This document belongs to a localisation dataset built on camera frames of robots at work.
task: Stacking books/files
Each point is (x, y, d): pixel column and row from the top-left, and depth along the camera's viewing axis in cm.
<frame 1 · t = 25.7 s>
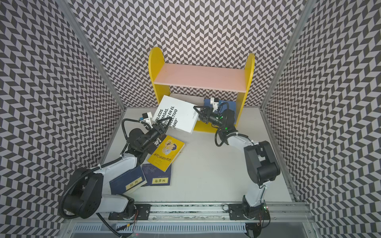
left hand: (173, 121, 76), fingers open
right hand: (193, 111, 78), fingers open
white book black bold text: (184, 116, 77), point 30 cm above the table
white thin book small text: (198, 100, 100), point 19 cm above the table
yellow illustrated book: (166, 153, 91), point 5 cm above the table
navy book yellow label flat: (155, 176, 84), point 2 cm above the table
navy book yellow label tilted: (128, 182, 80), point 5 cm above the table

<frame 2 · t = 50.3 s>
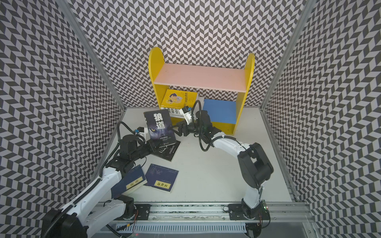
left hand: (162, 142, 79), fingers closed
right hand: (173, 128, 80), fingers open
white book black bold text: (174, 112, 93), point 19 cm above the table
yellow illustrated book: (180, 99, 93), point 24 cm above the table
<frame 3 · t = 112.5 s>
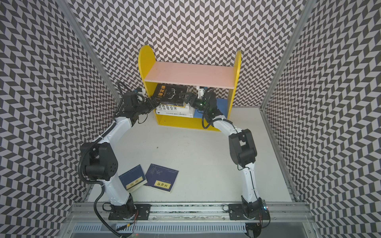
left hand: (160, 101, 88), fingers open
right hand: (181, 98, 86), fingers open
black book orange title: (168, 94, 93), point 26 cm above the table
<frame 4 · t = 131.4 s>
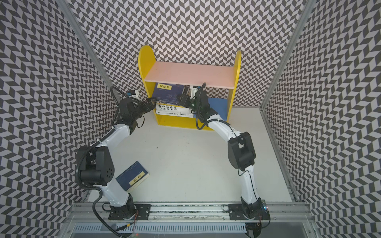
left hand: (153, 100, 88), fingers open
right hand: (179, 97, 86), fingers open
navy book yellow label flat: (167, 93, 92), point 28 cm above the table
